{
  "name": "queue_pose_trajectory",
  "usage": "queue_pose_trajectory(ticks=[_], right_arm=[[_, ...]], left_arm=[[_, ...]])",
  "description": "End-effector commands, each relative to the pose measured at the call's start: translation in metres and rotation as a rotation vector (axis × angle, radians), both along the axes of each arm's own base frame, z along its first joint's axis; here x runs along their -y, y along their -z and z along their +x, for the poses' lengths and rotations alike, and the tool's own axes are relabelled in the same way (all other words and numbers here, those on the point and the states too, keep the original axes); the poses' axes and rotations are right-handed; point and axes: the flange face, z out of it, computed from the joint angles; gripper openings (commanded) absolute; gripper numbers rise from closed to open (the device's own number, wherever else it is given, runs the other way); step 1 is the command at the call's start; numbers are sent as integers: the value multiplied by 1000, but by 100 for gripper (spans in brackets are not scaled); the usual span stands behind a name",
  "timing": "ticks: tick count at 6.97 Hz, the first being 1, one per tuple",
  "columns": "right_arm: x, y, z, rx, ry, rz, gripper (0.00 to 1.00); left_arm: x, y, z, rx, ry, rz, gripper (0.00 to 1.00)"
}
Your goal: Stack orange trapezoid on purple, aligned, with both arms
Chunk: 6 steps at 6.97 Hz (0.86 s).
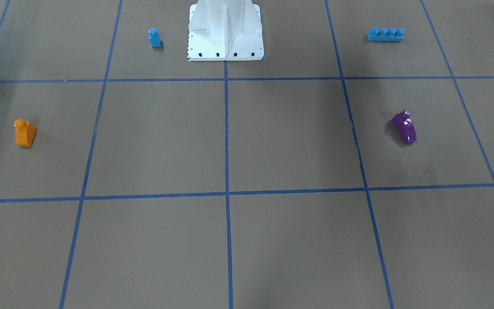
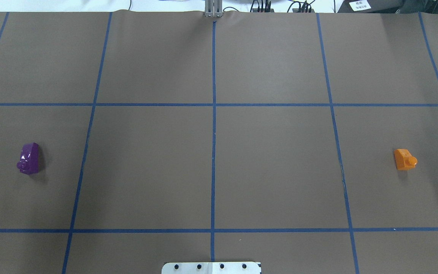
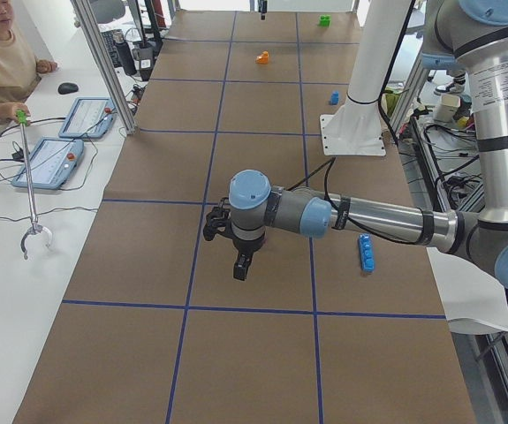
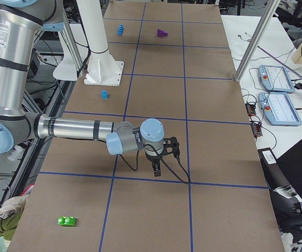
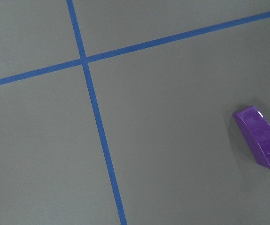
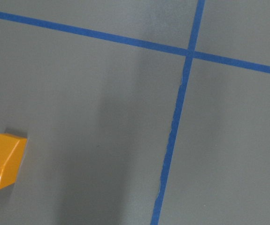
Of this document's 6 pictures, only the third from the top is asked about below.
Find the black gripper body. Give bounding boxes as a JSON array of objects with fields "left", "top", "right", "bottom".
[{"left": 232, "top": 235, "right": 264, "bottom": 257}]

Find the orange trapezoid block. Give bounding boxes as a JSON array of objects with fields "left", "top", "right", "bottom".
[{"left": 255, "top": 50, "right": 269, "bottom": 64}]

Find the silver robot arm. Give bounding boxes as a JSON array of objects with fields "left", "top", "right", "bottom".
[{"left": 224, "top": 1, "right": 508, "bottom": 289}]

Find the green toy block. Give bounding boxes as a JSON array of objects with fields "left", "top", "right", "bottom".
[{"left": 318, "top": 15, "right": 331, "bottom": 27}]

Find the small blue toy block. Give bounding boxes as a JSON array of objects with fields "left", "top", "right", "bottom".
[{"left": 329, "top": 90, "right": 340, "bottom": 105}]

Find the long blue toy block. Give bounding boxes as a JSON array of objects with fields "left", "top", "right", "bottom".
[{"left": 358, "top": 233, "right": 375, "bottom": 273}]

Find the brown paper table mat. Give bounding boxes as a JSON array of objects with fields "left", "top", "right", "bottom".
[{"left": 15, "top": 11, "right": 475, "bottom": 423}]

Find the black water bottle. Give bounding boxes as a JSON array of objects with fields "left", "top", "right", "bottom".
[{"left": 114, "top": 31, "right": 137, "bottom": 76}]

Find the black keyboard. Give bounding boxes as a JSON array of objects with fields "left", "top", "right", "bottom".
[{"left": 101, "top": 30, "right": 122, "bottom": 68}]

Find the far teach pendant tablet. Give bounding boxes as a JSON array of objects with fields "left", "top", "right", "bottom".
[{"left": 58, "top": 97, "right": 115, "bottom": 139}]

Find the teach pendant tablet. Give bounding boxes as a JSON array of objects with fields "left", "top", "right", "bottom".
[
  {"left": 58, "top": 97, "right": 115, "bottom": 139},
  {"left": 29, "top": 137, "right": 84, "bottom": 190}
]

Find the near teach pendant tablet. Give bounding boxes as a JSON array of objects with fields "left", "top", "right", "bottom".
[{"left": 29, "top": 137, "right": 84, "bottom": 190}]

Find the black computer mouse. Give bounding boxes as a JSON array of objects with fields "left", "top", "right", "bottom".
[{"left": 57, "top": 82, "right": 79, "bottom": 95}]

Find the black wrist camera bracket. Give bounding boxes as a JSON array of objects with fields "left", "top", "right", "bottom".
[{"left": 202, "top": 197, "right": 233, "bottom": 241}]

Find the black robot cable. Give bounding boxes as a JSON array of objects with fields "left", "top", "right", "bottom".
[{"left": 287, "top": 155, "right": 418, "bottom": 245}]

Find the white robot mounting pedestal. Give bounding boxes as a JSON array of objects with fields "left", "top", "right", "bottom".
[{"left": 320, "top": 0, "right": 414, "bottom": 156}]

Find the aluminium frame post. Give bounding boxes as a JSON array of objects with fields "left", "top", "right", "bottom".
[{"left": 72, "top": 0, "right": 136, "bottom": 135}]

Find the green handled reacher grabber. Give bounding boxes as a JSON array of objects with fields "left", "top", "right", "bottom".
[{"left": 16, "top": 109, "right": 53, "bottom": 260}]

